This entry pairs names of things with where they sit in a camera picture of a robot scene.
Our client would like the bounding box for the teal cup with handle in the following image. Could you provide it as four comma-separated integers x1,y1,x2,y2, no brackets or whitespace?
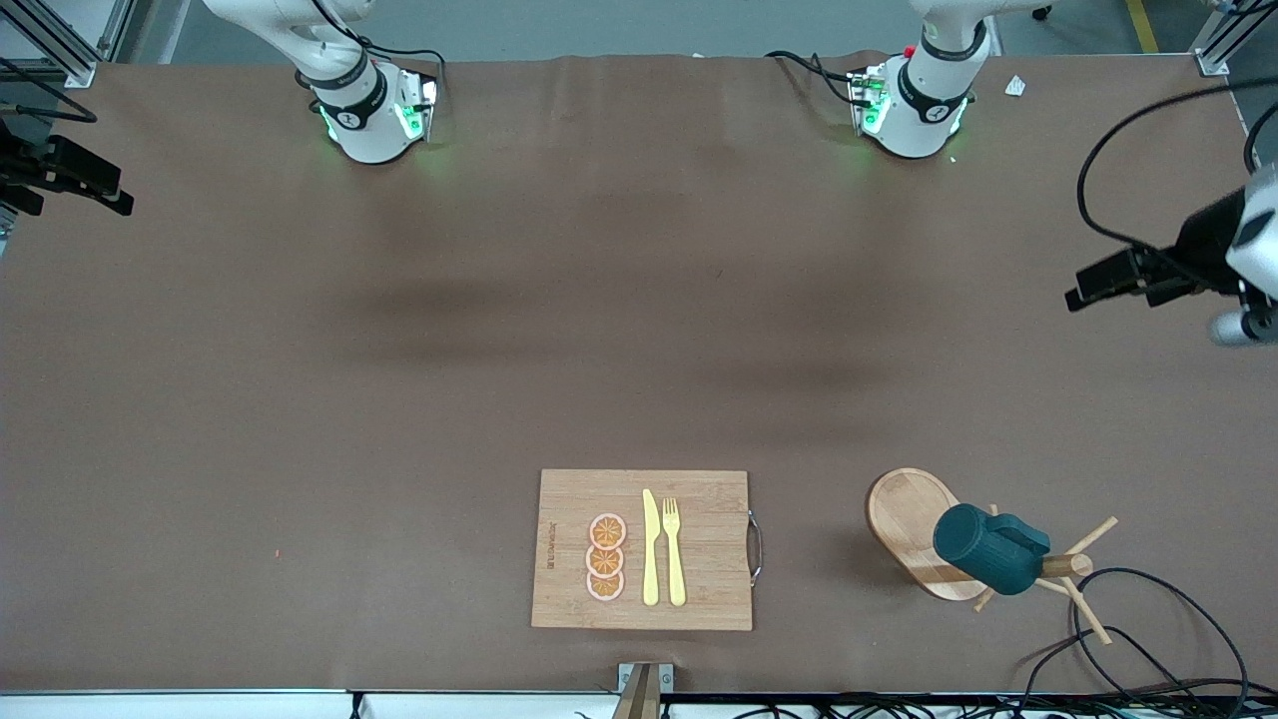
933,502,1051,597

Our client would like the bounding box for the wooden mug tree stand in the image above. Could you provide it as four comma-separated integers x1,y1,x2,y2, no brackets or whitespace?
865,467,1119,646

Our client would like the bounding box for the brown table mat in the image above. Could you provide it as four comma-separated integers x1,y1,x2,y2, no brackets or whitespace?
0,50,1278,695

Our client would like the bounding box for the yellow plastic fork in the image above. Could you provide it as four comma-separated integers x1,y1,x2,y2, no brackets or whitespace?
662,497,688,607

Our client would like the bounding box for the yellow plastic knife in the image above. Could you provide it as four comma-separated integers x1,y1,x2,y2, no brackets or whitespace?
641,488,662,607

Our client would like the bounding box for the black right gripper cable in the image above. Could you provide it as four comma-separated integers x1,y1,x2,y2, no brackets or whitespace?
0,58,98,123

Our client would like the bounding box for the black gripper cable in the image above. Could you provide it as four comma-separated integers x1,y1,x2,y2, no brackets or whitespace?
1076,78,1278,271
0,58,98,123

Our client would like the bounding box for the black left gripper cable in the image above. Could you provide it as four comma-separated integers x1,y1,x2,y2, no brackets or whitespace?
1076,78,1278,271

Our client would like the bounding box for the aluminium frame post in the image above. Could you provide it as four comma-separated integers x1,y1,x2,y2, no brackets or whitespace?
0,0,136,89
1190,0,1278,77

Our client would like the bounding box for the black looped table cable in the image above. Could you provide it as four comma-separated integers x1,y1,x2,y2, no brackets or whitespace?
1018,567,1251,700

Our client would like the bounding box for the black right arm base cable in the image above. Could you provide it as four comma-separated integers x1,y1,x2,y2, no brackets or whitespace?
310,0,447,96

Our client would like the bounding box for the black arm base cable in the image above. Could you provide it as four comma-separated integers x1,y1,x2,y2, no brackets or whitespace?
310,0,447,96
765,50,862,106

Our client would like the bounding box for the black left arm base cable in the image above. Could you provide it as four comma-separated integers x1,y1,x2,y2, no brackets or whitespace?
765,50,862,106

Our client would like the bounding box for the black cable bundle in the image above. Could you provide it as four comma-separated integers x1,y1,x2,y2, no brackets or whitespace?
669,692,1278,719

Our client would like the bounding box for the wooden cutting board, metal handle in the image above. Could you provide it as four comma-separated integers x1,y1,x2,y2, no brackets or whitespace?
530,468,765,632

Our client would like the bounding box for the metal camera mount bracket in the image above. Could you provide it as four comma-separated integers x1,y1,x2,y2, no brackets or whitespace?
611,661,676,719

